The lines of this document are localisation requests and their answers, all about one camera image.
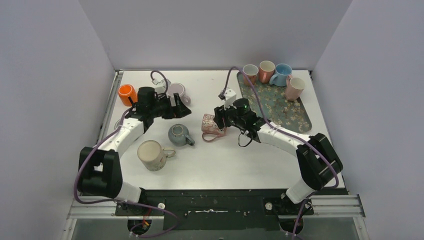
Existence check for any mauve ribbed mug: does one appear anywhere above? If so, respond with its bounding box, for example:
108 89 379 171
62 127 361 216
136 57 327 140
166 82 191 107

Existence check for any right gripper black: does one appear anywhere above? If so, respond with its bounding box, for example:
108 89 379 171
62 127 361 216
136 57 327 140
214 99 245 129

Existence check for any light pink faceted mug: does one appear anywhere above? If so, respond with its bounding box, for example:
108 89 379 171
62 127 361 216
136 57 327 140
284 75 306 101

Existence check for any grey-blue glazed mug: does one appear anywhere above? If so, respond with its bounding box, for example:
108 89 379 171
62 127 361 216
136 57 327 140
168 124 196 147

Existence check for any cream speckled mug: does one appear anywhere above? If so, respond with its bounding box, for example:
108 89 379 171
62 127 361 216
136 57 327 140
137 140 176 172

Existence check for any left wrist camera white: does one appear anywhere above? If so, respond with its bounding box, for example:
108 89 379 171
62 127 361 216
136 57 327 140
152 79 172 95

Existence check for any pink ghost pattern mug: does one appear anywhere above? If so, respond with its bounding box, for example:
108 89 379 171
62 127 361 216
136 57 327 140
201 113 227 143

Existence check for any teal floral tray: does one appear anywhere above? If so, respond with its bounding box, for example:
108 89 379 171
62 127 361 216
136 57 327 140
255 82 312 133

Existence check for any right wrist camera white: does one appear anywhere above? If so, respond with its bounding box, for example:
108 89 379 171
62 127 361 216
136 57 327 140
218 88 237 110

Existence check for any orange mug black handle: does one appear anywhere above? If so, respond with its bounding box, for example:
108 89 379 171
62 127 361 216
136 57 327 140
118 84 138 107

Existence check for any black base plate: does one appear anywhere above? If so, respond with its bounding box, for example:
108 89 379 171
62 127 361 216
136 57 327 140
81 188 349 232

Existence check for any sage green mug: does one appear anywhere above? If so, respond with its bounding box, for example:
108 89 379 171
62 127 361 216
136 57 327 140
114 119 121 130

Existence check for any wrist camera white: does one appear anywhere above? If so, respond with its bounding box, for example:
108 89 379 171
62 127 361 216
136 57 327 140
218 88 237 110
152 79 172 95

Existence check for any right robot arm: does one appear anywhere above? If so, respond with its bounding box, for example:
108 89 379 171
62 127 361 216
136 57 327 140
214 98 343 204

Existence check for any terracotta pink mug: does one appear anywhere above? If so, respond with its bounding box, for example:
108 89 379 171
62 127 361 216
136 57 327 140
242 64 259 86

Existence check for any aluminium rail frame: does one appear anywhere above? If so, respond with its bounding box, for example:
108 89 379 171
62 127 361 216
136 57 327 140
61 70 370 240

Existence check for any salmon pink mug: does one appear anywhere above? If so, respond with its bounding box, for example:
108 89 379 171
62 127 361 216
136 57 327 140
258 60 276 84

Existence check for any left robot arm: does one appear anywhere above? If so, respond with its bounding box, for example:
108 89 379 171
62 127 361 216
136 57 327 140
73 86 192 215

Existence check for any light blue mug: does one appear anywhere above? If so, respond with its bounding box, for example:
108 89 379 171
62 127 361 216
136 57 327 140
269 63 293 87

